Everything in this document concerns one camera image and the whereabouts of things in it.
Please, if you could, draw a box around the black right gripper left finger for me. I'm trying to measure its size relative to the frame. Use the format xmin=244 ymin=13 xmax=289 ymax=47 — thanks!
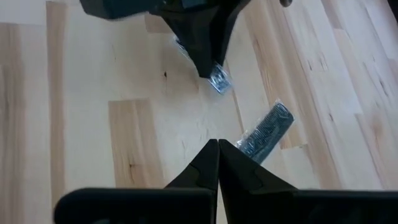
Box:
xmin=165 ymin=139 xmax=220 ymax=200

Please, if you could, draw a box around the bagged silver nail clipper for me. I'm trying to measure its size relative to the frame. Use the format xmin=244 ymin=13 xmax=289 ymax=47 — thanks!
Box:
xmin=172 ymin=35 xmax=233 ymax=95

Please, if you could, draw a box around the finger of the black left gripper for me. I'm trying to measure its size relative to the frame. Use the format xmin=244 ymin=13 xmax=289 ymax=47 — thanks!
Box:
xmin=216 ymin=0 xmax=249 ymax=68
xmin=161 ymin=6 xmax=224 ymax=78

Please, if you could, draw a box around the bagged black comb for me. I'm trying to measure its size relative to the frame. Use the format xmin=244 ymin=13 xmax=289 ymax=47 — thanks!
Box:
xmin=235 ymin=100 xmax=295 ymax=165

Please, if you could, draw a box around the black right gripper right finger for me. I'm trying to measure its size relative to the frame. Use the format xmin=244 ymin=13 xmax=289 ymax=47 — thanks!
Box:
xmin=219 ymin=139 xmax=299 ymax=224

